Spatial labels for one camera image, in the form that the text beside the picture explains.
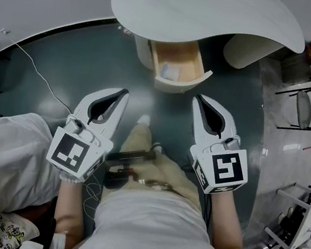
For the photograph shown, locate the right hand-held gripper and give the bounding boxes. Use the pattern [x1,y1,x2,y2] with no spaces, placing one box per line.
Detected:
[176,93,261,201]

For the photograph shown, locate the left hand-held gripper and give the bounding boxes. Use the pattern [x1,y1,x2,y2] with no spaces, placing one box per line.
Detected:
[43,76,132,189]

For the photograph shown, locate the clear plastic bag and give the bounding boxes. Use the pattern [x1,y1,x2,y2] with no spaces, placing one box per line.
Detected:
[160,62,182,82]

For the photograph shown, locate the wooden drawer with white front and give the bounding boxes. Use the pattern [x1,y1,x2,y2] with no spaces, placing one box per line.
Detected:
[141,33,219,100]

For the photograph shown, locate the person's left forearm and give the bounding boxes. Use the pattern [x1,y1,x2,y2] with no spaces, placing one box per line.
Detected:
[48,177,94,247]

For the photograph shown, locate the person's right forearm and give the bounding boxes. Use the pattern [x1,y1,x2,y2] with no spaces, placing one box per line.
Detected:
[200,189,265,249]

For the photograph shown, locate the person's white shoe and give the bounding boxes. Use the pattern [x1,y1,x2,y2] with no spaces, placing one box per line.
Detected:
[137,113,151,126]
[150,141,164,154]

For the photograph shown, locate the person's beige trousers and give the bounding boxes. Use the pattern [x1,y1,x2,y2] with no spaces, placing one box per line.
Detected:
[100,118,217,210]

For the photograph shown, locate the black waist-worn device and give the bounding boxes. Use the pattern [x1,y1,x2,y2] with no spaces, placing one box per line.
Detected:
[101,144,158,197]

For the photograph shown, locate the white cartoon print cloth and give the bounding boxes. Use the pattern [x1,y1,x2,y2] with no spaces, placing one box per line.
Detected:
[0,107,72,249]

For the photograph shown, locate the white curved table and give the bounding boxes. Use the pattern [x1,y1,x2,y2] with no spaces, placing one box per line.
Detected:
[100,0,311,97]

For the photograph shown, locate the person's white t-shirt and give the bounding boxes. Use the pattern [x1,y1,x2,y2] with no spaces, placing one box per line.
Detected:
[20,172,296,249]

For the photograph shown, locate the white floor cable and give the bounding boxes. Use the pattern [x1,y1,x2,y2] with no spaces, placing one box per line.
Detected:
[0,33,85,115]

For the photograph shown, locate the white beaded bracelet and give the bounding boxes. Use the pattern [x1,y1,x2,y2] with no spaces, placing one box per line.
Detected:
[58,171,82,185]

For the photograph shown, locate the thin white cable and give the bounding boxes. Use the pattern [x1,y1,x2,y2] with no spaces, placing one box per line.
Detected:
[79,180,104,221]

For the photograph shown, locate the white frame table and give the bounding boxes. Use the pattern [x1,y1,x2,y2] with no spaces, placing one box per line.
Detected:
[261,179,311,249]

